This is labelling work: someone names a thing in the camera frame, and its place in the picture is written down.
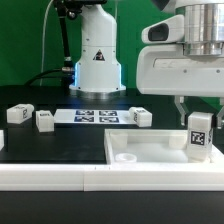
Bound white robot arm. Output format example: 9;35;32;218
53;0;224;127

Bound white cable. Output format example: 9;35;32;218
39;0;56;87

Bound white square tabletop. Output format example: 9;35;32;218
103;128;224;166

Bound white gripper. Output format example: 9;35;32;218
136;44;224;129

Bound white part left edge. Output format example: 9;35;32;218
0;130;4;151

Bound fiducial marker sheet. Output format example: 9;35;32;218
54;109;134;125

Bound black cables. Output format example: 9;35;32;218
23;66;76;87

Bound white obstacle fence rail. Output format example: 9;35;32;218
0;143;224;192

